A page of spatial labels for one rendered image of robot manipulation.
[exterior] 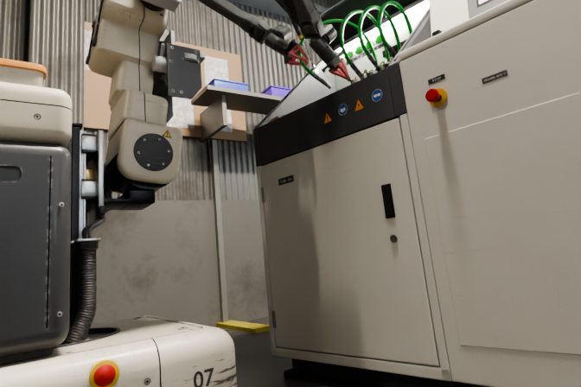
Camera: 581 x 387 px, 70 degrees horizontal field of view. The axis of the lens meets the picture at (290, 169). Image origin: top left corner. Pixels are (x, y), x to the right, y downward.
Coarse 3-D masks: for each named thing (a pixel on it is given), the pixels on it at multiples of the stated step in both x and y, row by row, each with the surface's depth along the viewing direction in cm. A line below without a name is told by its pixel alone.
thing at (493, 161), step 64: (448, 0) 143; (576, 0) 91; (448, 64) 112; (512, 64) 100; (576, 64) 90; (448, 128) 110; (512, 128) 98; (576, 128) 89; (448, 192) 109; (512, 192) 97; (576, 192) 88; (448, 256) 108; (512, 256) 96; (576, 256) 87; (448, 320) 106; (512, 320) 95; (576, 320) 87; (512, 384) 95; (576, 384) 86
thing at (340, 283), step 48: (336, 144) 138; (384, 144) 125; (288, 192) 154; (336, 192) 137; (384, 192) 123; (288, 240) 152; (336, 240) 135; (384, 240) 122; (288, 288) 150; (336, 288) 134; (384, 288) 121; (288, 336) 148; (336, 336) 132; (384, 336) 120; (432, 336) 109
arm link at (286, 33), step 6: (264, 24) 172; (270, 30) 174; (276, 30) 176; (282, 30) 176; (288, 30) 177; (264, 36) 174; (282, 36) 176; (288, 36) 178; (258, 42) 178; (264, 42) 178
